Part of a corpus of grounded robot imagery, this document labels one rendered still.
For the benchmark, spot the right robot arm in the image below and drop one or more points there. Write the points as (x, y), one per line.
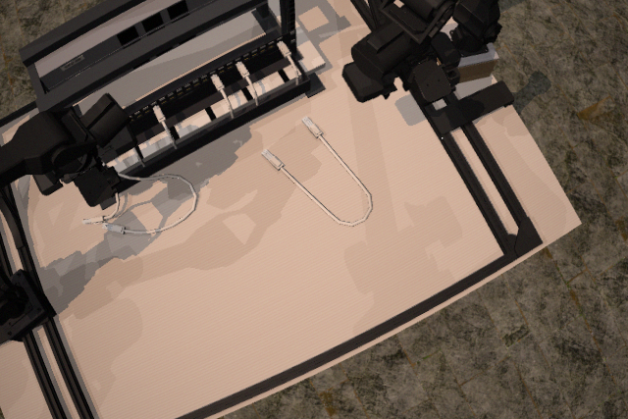
(43, 144)

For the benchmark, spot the grey network cable with plugs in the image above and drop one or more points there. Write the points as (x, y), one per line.
(122, 230)
(279, 166)

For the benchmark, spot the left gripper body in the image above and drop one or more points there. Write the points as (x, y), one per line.
(365, 89)

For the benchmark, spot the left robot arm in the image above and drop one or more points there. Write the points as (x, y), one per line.
(389, 44)

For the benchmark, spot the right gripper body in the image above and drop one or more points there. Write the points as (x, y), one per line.
(122, 142)

